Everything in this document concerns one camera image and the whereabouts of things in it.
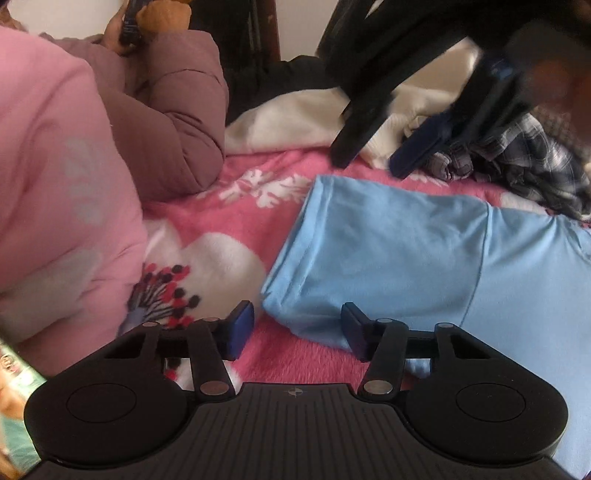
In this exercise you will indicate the mauve puffer jacket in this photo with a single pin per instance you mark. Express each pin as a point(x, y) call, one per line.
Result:
point(166, 102)

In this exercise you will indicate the pink floral blanket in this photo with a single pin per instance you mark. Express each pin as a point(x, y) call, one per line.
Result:
point(208, 252)

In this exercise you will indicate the light blue t-shirt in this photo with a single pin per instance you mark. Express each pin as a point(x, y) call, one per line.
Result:
point(519, 281)

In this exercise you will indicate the dark plaid shirt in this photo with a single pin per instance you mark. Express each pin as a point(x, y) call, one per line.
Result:
point(539, 158)

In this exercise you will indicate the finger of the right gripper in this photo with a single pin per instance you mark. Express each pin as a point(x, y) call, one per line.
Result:
point(362, 120)
point(434, 134)

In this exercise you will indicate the person's hand holding phone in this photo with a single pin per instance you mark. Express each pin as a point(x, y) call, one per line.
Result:
point(110, 38)

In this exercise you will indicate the black garment near wall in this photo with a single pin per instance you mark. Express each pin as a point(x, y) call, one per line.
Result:
point(252, 86)

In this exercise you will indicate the cream white sweater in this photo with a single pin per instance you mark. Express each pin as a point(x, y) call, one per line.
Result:
point(312, 118)

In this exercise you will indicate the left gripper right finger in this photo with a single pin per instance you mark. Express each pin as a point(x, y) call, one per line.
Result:
point(386, 345)

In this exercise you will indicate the black smartphone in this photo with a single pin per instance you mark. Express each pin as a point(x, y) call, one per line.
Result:
point(130, 34)

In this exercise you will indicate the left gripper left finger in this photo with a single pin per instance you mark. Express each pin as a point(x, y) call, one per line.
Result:
point(207, 344)

